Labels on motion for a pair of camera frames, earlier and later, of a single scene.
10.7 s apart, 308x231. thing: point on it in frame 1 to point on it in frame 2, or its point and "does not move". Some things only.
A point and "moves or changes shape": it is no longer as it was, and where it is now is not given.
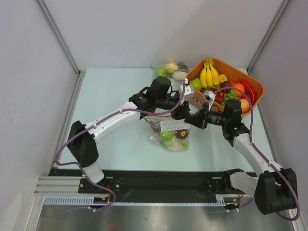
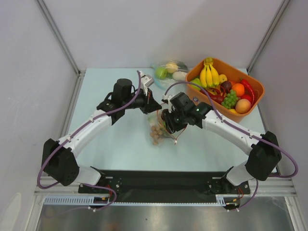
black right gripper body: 203,119 to 169,119
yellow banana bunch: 209,75 does not move
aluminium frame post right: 261,50 does not move
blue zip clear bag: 174,70 does not move
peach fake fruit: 245,106 does not move
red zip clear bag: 167,133 moves or changes shape
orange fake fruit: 240,86 does not move
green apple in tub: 196,83 does not move
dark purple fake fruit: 181,134 to 226,86
